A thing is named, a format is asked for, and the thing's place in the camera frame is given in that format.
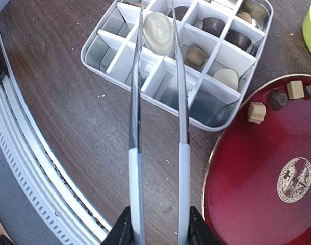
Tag tan square chocolate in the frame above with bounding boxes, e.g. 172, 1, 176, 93
248, 102, 266, 124

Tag dark leaf chocolate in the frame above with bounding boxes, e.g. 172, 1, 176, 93
267, 89, 288, 111

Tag dark round chocolate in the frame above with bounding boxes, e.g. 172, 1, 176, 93
202, 17, 225, 37

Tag white metal tongs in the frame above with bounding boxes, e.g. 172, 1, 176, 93
128, 0, 191, 245

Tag aluminium front rail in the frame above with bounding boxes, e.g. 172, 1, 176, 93
0, 34, 112, 244

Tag round tan chocolate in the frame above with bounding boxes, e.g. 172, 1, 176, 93
185, 45, 208, 66

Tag red round tray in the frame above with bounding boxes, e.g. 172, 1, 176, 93
203, 74, 311, 244

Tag dark cup chocolate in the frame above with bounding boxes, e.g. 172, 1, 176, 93
174, 6, 189, 21

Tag white oval chocolate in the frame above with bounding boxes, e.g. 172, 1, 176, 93
143, 12, 174, 56
213, 68, 239, 91

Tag tan caramel cube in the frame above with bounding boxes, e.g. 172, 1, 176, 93
287, 80, 305, 100
238, 12, 252, 24

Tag dark chocolate piece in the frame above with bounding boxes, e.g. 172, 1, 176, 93
225, 30, 252, 51

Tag silver divided tin box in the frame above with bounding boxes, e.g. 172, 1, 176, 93
81, 0, 273, 132

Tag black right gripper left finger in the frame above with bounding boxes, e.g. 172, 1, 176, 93
101, 206, 132, 245

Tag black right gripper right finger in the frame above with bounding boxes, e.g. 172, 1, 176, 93
189, 206, 221, 245

